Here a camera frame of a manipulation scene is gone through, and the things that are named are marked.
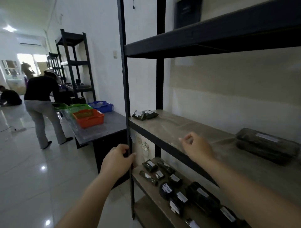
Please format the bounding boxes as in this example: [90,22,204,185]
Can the person's right hand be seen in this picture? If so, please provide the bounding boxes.
[178,132,216,163]

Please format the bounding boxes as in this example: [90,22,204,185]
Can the person's left hand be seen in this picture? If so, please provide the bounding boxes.
[100,144,137,181]

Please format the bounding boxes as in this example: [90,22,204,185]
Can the black metal rack wooden shelves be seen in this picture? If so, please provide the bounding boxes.
[117,0,301,228]

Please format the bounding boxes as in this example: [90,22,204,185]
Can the person's right forearm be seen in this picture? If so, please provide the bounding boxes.
[199,155,301,228]

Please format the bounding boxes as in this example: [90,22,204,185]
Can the person's left forearm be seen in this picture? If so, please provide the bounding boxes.
[55,170,123,228]

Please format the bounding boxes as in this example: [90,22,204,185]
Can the dark grey desk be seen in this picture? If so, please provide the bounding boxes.
[61,110,132,189]

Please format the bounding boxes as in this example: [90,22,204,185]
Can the small black labelled packet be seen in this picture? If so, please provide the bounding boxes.
[132,110,147,121]
[142,110,159,119]

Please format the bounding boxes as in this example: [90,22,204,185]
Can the clear plastic sheet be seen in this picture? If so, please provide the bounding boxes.
[61,109,107,139]

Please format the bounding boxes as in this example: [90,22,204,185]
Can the orange plastic basket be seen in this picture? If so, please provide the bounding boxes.
[72,109,105,129]

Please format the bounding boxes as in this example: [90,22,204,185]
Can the blue plastic basket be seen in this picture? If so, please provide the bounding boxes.
[88,101,114,113]

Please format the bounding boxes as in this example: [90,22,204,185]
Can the group of black labelled packets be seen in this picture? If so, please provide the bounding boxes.
[139,159,250,228]

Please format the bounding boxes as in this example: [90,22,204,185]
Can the large black wrapped packet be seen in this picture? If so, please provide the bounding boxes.
[236,128,301,158]
[236,140,295,165]

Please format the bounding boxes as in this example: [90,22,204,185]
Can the green plastic basket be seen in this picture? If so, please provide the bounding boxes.
[52,102,69,111]
[67,104,93,118]

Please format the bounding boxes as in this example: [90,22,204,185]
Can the tall black metal rack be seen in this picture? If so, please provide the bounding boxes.
[55,29,97,104]

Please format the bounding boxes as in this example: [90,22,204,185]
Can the low black metal rack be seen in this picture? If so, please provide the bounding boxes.
[47,52,67,85]

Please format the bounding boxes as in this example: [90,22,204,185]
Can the white air conditioner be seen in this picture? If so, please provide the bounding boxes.
[16,36,46,47]

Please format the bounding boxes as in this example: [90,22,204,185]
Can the dark wall panel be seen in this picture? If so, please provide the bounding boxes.
[174,0,203,30]

